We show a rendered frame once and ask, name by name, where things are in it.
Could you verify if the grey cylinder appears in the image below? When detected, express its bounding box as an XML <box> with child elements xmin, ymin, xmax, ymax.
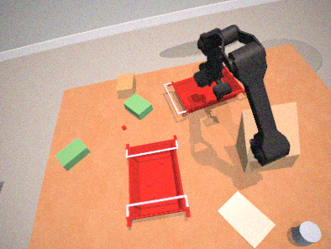
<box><xmin>292</xmin><ymin>221</ymin><xmax>321</xmax><ymax>246</ymax></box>

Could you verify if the light green rectangular block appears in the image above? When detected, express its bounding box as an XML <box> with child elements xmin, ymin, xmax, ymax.
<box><xmin>123</xmin><ymin>93</ymin><xmax>153</xmax><ymax>120</ymax></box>
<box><xmin>55</xmin><ymin>138</ymin><xmax>91</xmax><ymax>171</ymax></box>

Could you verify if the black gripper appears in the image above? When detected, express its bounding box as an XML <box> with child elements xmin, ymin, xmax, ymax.
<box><xmin>199</xmin><ymin>61</ymin><xmax>232</xmax><ymax>101</ymax></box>

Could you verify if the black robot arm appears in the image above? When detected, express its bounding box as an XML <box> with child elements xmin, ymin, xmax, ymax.
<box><xmin>193</xmin><ymin>24</ymin><xmax>291</xmax><ymax>166</ymax></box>

